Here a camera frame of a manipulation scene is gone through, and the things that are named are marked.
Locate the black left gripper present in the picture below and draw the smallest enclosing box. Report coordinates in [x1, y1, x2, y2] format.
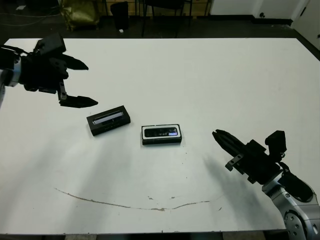
[20, 52, 99, 109]

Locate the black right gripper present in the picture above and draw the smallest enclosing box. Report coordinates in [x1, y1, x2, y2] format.
[211, 129, 283, 186]

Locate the black box lid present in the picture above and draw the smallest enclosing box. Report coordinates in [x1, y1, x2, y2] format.
[86, 105, 132, 137]

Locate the black handheld camera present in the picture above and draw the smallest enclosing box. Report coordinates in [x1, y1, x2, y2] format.
[144, 126, 180, 138]

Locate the black box base white lining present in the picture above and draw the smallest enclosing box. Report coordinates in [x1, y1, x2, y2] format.
[140, 123, 183, 146]

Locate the yellow-green bag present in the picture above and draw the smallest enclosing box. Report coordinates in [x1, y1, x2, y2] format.
[61, 0, 101, 32]

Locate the black waste bin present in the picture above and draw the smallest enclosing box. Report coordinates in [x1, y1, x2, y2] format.
[110, 1, 130, 31]

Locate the wooden cabinet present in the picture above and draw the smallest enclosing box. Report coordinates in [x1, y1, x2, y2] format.
[101, 0, 213, 17]

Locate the black chair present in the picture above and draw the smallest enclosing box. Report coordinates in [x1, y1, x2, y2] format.
[141, 0, 193, 38]

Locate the white door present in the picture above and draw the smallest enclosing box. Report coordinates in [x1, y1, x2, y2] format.
[291, 0, 320, 50]

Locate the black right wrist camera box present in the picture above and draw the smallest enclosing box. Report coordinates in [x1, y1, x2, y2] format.
[264, 130, 287, 158]

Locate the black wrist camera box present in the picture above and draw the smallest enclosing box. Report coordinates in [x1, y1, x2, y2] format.
[33, 32, 67, 55]
[264, 130, 287, 158]

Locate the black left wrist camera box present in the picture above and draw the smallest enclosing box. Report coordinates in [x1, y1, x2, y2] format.
[33, 32, 67, 55]

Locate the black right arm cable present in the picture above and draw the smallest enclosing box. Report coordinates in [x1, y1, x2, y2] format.
[277, 161, 292, 177]

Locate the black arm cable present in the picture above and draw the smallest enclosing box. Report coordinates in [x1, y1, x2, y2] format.
[0, 44, 35, 56]
[277, 161, 292, 177]

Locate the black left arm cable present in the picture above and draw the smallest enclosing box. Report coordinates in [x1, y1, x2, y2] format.
[0, 44, 35, 56]

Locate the thin white floor cable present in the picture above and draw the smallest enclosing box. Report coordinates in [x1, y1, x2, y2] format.
[0, 8, 62, 28]

